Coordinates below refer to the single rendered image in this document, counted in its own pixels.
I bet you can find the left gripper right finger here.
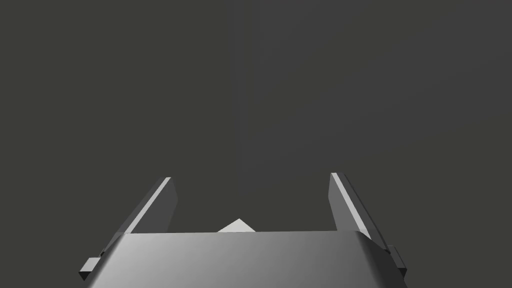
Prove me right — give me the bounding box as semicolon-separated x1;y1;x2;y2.
327;172;408;279

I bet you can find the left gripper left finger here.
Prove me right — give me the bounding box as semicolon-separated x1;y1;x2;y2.
78;176;179;282

